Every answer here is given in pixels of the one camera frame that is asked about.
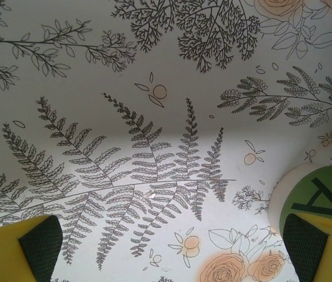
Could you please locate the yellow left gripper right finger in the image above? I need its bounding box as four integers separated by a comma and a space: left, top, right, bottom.
283, 213, 332, 282

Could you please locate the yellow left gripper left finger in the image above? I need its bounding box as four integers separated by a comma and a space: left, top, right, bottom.
0, 214, 64, 282

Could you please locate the green paper coffee cup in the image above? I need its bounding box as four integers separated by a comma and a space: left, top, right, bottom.
267, 162, 332, 240

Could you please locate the floral patterned table cover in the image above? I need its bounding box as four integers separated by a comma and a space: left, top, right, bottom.
0, 0, 332, 282

